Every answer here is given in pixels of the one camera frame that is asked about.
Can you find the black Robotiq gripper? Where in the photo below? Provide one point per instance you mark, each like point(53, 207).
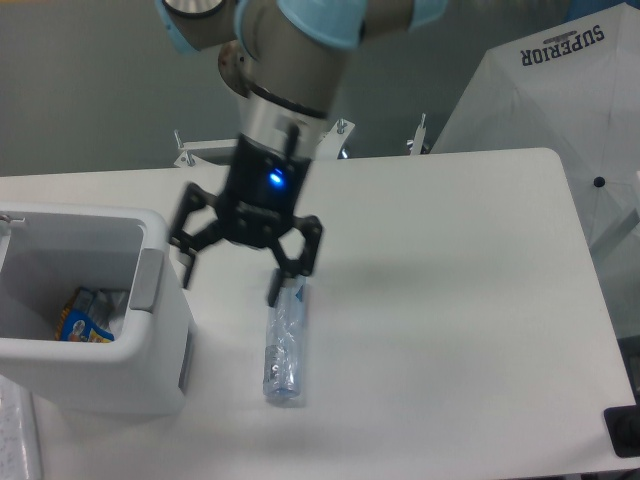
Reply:
point(262, 200)

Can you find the crushed clear plastic bottle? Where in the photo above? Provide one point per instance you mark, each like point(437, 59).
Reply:
point(285, 340)

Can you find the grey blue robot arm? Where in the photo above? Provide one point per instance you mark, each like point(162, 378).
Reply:
point(291, 56)

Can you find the white plastic trash can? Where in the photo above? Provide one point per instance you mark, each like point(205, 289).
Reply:
point(50, 250)

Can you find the silver foil wrapper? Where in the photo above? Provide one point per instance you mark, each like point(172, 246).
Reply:
point(108, 310)

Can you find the blue yellow snack wrapper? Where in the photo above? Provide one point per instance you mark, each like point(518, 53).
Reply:
point(75, 324)

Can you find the white Superior umbrella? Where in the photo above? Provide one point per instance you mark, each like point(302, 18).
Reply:
point(573, 89)

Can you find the black device at table edge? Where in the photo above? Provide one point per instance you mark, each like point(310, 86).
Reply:
point(622, 423)

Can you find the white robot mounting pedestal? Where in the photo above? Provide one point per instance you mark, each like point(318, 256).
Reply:
point(332, 145)

